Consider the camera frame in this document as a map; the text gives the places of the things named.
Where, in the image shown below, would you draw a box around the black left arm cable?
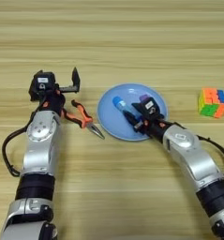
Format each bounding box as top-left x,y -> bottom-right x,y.
1,102 -> 46,178

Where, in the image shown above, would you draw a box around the orange black needle-nose pliers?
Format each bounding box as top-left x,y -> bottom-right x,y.
60,98 -> 106,141

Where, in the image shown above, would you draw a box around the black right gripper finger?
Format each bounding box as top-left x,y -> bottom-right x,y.
130,101 -> 146,113
122,111 -> 142,128

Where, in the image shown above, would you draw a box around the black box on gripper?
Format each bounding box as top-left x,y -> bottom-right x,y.
32,70 -> 57,94
141,97 -> 161,119

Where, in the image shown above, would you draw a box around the blue round plate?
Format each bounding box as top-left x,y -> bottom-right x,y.
96,82 -> 170,143

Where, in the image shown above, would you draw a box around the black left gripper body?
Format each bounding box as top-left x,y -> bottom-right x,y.
28,83 -> 81,117

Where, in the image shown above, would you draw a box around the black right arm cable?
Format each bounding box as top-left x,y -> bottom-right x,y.
175,121 -> 224,179

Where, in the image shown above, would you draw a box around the blue glue stick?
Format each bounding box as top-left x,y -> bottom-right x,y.
112,96 -> 142,122

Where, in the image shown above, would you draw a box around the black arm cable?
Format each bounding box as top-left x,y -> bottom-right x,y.
1,102 -> 46,178
175,121 -> 224,179

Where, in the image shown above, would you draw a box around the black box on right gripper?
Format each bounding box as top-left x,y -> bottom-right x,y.
141,97 -> 161,119

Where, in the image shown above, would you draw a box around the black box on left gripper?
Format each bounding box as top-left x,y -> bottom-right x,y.
32,70 -> 57,94

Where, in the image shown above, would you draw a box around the colourful puzzle cube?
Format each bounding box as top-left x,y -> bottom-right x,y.
198,87 -> 224,119

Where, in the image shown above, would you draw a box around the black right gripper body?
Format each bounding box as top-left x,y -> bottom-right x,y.
133,116 -> 177,142

